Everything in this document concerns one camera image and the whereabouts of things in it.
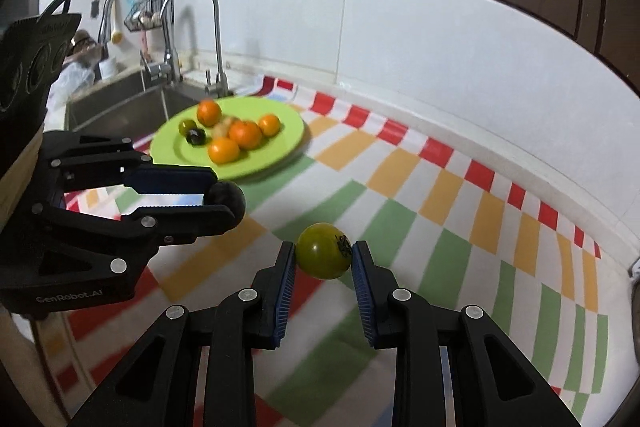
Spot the dark purple plum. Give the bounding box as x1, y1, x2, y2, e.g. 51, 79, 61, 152
207, 181, 246, 228

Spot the checkered colourful tablecloth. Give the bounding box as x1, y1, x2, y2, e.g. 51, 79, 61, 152
42, 77, 613, 427

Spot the tall steel faucet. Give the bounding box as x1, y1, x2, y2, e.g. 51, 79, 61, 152
97, 0, 175, 84
160, 0, 235, 98

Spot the clear plastic bag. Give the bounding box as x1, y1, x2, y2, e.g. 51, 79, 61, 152
50, 57, 101, 108

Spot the steel kitchen sink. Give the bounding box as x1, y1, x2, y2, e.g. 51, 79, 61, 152
65, 69, 211, 148

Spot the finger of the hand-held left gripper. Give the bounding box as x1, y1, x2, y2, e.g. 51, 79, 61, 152
50, 132, 219, 196
62, 203, 238, 281

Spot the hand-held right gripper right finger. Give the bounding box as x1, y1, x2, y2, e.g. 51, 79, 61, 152
350, 241, 583, 427

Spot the green tomato with calyx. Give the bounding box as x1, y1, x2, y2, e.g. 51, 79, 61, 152
295, 222, 352, 280

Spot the black wire basket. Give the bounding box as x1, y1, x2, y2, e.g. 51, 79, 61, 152
123, 0, 173, 32

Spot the large orange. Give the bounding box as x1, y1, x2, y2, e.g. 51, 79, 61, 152
228, 120, 264, 151

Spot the lime green plate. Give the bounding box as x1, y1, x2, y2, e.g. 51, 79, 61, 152
150, 97, 306, 180

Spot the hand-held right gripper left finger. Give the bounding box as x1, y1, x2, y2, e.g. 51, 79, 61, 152
77, 241, 297, 427

